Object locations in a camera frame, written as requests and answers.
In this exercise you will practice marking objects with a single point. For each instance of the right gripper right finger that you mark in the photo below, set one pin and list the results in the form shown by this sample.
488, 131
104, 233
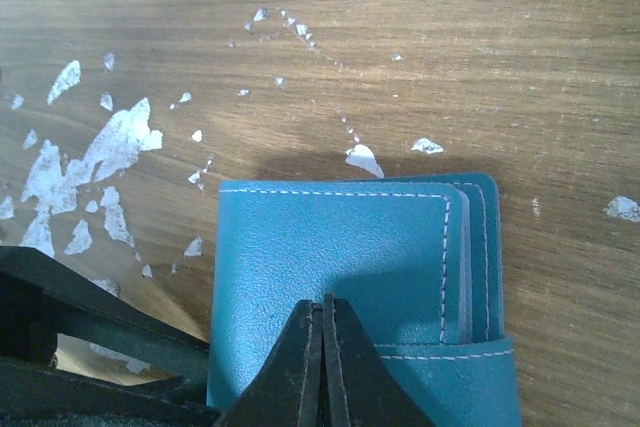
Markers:
358, 388

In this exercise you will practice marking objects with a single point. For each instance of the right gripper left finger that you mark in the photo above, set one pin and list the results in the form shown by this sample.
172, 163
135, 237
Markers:
288, 390

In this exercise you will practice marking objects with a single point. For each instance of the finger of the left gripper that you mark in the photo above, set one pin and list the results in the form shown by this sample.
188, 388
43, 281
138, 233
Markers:
79, 308
37, 395

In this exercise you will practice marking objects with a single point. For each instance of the blue card holder wallet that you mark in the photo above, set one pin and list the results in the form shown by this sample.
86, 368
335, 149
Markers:
418, 258

